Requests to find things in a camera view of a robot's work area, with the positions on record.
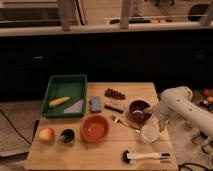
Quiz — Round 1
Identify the dark brown bowl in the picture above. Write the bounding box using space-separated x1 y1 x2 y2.
127 100 151 123

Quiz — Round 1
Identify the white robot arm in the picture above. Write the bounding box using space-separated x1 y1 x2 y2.
152 86 213 139

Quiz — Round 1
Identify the bunch of dark grapes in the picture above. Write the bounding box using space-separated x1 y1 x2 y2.
104 88 126 100

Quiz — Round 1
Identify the blue sponge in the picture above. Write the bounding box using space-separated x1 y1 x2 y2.
90 96 101 113

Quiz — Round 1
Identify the green plastic tray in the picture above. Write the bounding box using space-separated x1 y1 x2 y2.
41 75 87 118

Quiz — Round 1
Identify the metal fork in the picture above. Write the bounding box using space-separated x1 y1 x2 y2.
111 115 141 133

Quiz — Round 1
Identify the grey triangular cloth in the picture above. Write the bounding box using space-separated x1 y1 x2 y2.
64 100 83 113

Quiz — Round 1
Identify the orange bowl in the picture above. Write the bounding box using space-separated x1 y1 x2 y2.
80 115 109 143

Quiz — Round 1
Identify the wooden table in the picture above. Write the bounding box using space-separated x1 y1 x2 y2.
25 82 178 171

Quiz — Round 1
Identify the yellow corn cob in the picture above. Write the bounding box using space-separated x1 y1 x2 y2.
48 96 70 108

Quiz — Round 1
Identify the white dish brush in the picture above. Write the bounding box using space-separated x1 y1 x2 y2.
122 150 170 164

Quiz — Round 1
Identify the apple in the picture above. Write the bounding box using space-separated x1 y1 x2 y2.
38 128 55 143

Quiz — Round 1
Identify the black cable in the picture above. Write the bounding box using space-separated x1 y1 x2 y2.
0 108 33 146

